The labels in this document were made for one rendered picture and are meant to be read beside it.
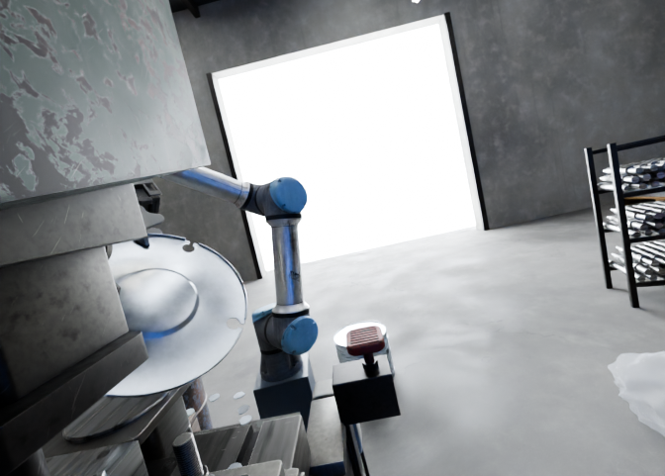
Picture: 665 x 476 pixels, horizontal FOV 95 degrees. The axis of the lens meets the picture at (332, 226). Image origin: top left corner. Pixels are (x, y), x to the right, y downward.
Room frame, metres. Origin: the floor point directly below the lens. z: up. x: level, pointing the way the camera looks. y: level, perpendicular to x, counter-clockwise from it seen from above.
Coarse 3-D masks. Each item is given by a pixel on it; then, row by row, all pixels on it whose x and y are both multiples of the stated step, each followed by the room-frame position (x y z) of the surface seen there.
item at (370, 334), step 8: (360, 328) 0.51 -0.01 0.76; (368, 328) 0.50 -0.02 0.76; (376, 328) 0.49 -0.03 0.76; (352, 336) 0.48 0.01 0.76; (360, 336) 0.47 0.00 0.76; (368, 336) 0.47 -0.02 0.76; (376, 336) 0.46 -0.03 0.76; (352, 344) 0.45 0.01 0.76; (360, 344) 0.45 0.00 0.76; (368, 344) 0.44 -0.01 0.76; (376, 344) 0.44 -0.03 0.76; (384, 344) 0.45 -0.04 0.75; (352, 352) 0.44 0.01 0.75; (360, 352) 0.44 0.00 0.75; (368, 352) 0.44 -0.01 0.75; (368, 360) 0.47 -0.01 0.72
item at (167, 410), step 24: (96, 408) 0.39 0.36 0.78; (120, 408) 0.37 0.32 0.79; (144, 408) 0.36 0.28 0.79; (168, 408) 0.37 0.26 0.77; (72, 432) 0.34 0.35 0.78; (96, 432) 0.33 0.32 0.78; (120, 432) 0.33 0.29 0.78; (144, 432) 0.33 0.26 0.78; (168, 432) 0.39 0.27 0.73; (192, 432) 0.43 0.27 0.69; (48, 456) 0.32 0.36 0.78; (144, 456) 0.36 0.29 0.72
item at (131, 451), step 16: (96, 448) 0.31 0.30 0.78; (112, 448) 0.31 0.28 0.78; (128, 448) 0.30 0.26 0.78; (48, 464) 0.30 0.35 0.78; (64, 464) 0.30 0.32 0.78; (80, 464) 0.29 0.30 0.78; (96, 464) 0.29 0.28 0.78; (112, 464) 0.28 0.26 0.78; (128, 464) 0.29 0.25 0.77; (144, 464) 0.31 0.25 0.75
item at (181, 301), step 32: (128, 256) 0.52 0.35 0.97; (160, 256) 0.55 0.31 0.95; (192, 256) 0.57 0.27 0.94; (128, 288) 0.47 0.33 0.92; (160, 288) 0.49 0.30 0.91; (192, 288) 0.52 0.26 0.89; (224, 288) 0.55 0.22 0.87; (128, 320) 0.43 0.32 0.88; (160, 320) 0.45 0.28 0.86; (192, 320) 0.48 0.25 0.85; (224, 320) 0.50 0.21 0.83; (160, 352) 0.42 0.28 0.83; (192, 352) 0.44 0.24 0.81; (224, 352) 0.46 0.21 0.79; (128, 384) 0.38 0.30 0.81; (160, 384) 0.39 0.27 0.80
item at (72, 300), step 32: (64, 256) 0.29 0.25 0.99; (96, 256) 0.33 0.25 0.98; (0, 288) 0.23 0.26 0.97; (32, 288) 0.25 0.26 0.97; (64, 288) 0.28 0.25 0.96; (96, 288) 0.31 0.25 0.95; (0, 320) 0.23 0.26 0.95; (32, 320) 0.25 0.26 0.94; (64, 320) 0.27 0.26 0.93; (96, 320) 0.30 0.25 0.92; (0, 352) 0.22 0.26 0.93; (32, 352) 0.24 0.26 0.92; (64, 352) 0.26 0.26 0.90; (0, 384) 0.22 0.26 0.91; (32, 384) 0.23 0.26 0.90
